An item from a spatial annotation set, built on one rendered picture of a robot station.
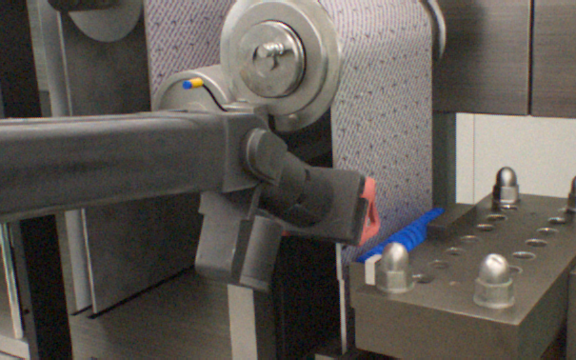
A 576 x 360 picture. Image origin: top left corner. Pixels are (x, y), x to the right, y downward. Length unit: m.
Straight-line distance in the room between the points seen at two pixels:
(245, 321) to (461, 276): 0.23
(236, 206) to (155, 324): 0.44
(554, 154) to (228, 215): 2.95
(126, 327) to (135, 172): 0.56
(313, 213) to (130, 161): 0.25
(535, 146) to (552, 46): 2.52
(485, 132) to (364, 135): 2.77
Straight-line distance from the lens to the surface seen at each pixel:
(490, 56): 1.05
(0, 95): 0.90
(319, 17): 0.76
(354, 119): 0.81
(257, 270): 0.64
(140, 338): 1.01
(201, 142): 0.55
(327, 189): 0.72
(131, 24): 0.93
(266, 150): 0.59
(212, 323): 1.03
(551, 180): 3.54
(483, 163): 3.62
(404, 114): 0.91
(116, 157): 0.50
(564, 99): 1.03
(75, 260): 1.10
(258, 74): 0.79
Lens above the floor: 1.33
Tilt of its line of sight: 14 degrees down
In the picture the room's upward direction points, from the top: 3 degrees counter-clockwise
